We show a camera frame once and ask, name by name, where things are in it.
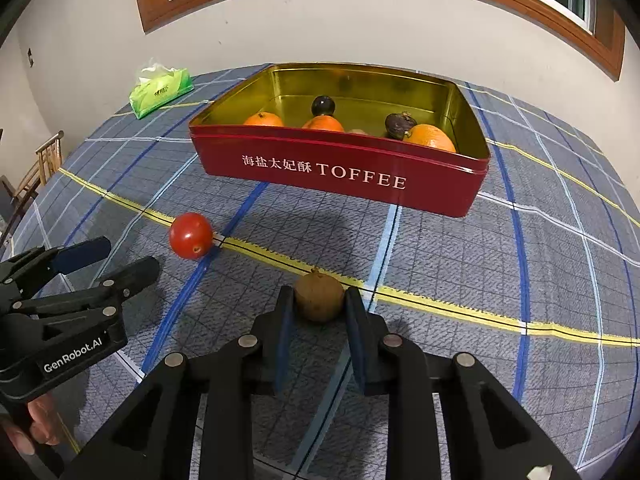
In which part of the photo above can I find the wooden chair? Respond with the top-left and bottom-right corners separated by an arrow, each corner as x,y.
0,130 -> 66,221

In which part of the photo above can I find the wooden framed window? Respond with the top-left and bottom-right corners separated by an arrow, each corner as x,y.
131,0 -> 627,81

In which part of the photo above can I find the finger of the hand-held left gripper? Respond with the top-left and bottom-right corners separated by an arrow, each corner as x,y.
10,256 -> 161,321
0,236 -> 112,301

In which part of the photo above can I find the blue plaid cloth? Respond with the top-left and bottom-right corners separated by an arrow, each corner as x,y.
0,62 -> 640,480

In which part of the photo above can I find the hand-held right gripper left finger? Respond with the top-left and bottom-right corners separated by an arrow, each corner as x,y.
60,285 -> 296,480

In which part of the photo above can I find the dark brown water chestnut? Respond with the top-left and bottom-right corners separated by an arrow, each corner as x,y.
384,112 -> 419,140

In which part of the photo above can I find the red metal tin box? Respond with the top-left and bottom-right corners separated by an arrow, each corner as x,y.
188,62 -> 492,219

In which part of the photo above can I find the person's left hand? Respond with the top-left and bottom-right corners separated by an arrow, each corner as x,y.
0,394 -> 62,456

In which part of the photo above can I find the green tissue pack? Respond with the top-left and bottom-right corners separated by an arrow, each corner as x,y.
129,58 -> 195,120

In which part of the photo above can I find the large orange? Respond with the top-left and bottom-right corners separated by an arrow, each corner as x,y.
406,124 -> 457,154

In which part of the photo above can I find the red tomato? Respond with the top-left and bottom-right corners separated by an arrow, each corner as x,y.
169,212 -> 214,260

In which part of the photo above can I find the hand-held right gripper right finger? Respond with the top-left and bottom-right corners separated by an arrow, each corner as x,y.
344,286 -> 583,480

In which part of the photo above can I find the small orange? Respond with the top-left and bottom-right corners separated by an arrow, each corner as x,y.
242,112 -> 285,128
301,115 -> 346,133

